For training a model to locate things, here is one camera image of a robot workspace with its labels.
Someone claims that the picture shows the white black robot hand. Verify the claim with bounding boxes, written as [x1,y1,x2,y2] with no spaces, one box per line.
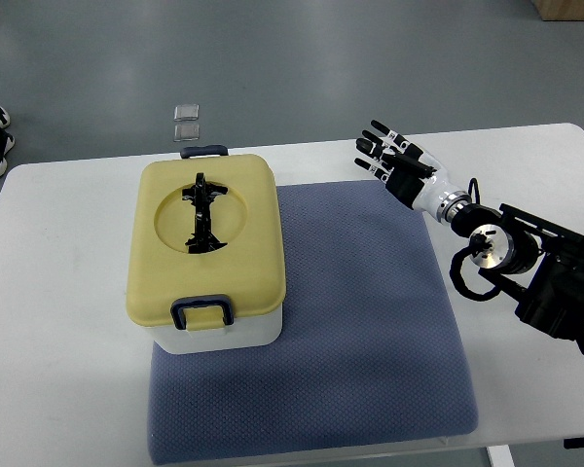
[354,120,472,224]

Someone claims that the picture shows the yellow box lid black handle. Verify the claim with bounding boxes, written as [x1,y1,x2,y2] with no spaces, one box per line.
[127,154,286,331]

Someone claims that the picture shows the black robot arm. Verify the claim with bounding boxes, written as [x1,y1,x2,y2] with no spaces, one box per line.
[447,179,584,355]

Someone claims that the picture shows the brown cardboard box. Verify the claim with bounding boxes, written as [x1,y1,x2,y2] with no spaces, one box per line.
[532,0,584,21]

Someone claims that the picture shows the white storage box base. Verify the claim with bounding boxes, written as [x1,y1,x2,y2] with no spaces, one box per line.
[144,305,282,354]

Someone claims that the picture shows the blue grey fabric cushion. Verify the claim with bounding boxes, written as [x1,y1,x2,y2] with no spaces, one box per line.
[148,181,478,464]

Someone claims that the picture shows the upper clear floor plate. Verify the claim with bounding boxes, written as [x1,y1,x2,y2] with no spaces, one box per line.
[173,103,200,122]

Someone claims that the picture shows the white table leg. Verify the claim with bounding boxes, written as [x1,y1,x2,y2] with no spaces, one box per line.
[486,445,515,467]

